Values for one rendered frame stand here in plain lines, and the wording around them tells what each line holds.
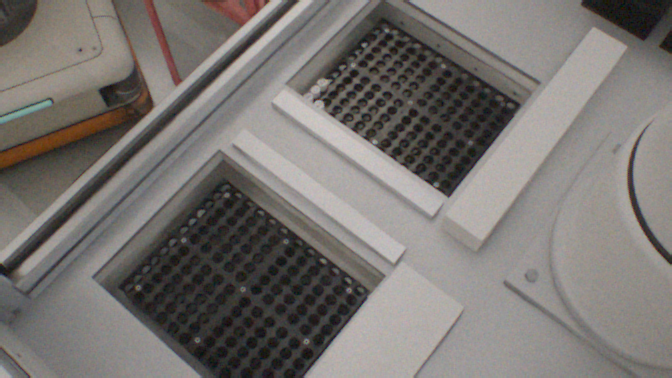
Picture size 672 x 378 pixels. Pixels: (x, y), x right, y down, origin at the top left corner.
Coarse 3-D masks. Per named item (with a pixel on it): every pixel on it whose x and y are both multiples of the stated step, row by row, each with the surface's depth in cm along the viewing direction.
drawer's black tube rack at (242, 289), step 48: (240, 192) 81; (192, 240) 82; (240, 240) 78; (288, 240) 78; (144, 288) 76; (192, 288) 79; (240, 288) 76; (288, 288) 76; (336, 288) 79; (192, 336) 73; (240, 336) 77; (288, 336) 73
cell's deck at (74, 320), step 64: (448, 0) 88; (512, 0) 88; (576, 0) 88; (512, 64) 84; (640, 64) 84; (256, 128) 80; (512, 128) 80; (576, 128) 80; (384, 192) 76; (448, 256) 73; (512, 256) 73; (64, 320) 69; (128, 320) 70; (512, 320) 70
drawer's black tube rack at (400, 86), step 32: (352, 64) 89; (384, 64) 90; (416, 64) 93; (448, 64) 89; (352, 96) 90; (384, 96) 90; (416, 96) 87; (448, 96) 90; (480, 96) 90; (352, 128) 85; (384, 128) 85; (416, 128) 88; (448, 128) 85; (480, 128) 85; (416, 160) 83; (448, 160) 87; (448, 192) 81
